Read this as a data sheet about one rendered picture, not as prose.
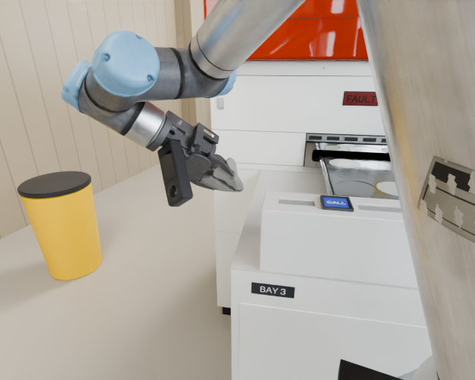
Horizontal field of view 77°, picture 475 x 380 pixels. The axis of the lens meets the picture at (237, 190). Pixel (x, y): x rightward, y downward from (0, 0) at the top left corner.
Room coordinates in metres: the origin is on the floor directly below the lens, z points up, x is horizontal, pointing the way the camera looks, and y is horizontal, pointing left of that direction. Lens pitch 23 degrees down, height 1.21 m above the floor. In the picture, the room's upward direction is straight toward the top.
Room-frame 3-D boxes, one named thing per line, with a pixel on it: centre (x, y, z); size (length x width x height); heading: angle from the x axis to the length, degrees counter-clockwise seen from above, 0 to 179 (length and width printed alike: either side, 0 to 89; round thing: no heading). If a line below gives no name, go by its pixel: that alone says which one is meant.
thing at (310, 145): (1.05, -0.47, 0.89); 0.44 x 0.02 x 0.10; 80
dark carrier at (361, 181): (0.84, -0.45, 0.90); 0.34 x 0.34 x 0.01; 80
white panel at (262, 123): (1.09, -0.30, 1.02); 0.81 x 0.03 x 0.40; 80
